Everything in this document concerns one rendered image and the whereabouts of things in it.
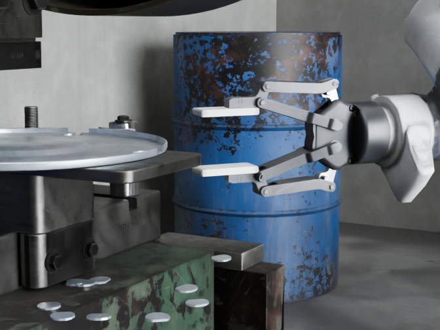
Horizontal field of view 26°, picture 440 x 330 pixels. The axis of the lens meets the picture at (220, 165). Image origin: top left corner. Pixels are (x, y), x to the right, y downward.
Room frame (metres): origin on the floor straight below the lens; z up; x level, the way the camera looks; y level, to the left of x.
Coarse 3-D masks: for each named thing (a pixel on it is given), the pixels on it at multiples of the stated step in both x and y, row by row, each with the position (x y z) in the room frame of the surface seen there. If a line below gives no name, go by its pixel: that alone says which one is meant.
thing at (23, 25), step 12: (0, 0) 0.95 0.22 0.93; (12, 0) 0.98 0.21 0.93; (24, 0) 1.00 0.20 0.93; (36, 0) 1.00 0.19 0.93; (0, 12) 0.96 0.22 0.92; (12, 12) 0.98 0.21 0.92; (24, 12) 1.00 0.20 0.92; (36, 12) 1.01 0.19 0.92; (0, 24) 0.97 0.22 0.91; (12, 24) 0.98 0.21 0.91; (24, 24) 1.00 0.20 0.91; (36, 24) 1.02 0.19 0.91; (0, 36) 0.97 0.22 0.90; (12, 36) 0.98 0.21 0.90; (24, 36) 1.00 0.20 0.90; (36, 36) 1.02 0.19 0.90
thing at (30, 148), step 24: (0, 144) 0.96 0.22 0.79; (24, 144) 0.96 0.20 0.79; (48, 144) 0.96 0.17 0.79; (72, 144) 0.96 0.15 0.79; (96, 144) 1.01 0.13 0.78; (120, 144) 1.01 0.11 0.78; (144, 144) 1.01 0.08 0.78; (0, 168) 0.83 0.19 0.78; (24, 168) 0.84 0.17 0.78; (48, 168) 0.84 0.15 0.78; (72, 168) 0.85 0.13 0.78
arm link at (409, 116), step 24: (384, 96) 1.15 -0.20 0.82; (408, 96) 1.15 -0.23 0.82; (408, 120) 1.12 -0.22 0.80; (432, 120) 1.13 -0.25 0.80; (408, 144) 1.10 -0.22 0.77; (432, 144) 1.13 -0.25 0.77; (384, 168) 1.15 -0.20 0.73; (408, 168) 1.10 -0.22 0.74; (432, 168) 1.09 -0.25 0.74; (408, 192) 1.10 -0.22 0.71
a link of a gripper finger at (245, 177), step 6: (234, 174) 1.07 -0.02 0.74; (240, 174) 1.07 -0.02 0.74; (246, 174) 1.07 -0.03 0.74; (252, 174) 1.08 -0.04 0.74; (228, 180) 1.06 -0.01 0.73; (234, 180) 1.07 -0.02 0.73; (240, 180) 1.07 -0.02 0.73; (246, 180) 1.07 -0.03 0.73; (252, 180) 1.08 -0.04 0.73; (258, 186) 1.08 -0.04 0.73; (258, 192) 1.08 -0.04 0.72
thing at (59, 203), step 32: (160, 160) 0.90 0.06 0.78; (192, 160) 0.94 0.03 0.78; (0, 192) 0.93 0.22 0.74; (32, 192) 0.91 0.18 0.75; (64, 192) 0.95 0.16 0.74; (0, 224) 0.93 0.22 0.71; (32, 224) 0.91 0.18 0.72; (64, 224) 0.95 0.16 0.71; (32, 256) 0.91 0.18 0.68; (64, 256) 0.95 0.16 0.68; (32, 288) 0.92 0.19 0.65
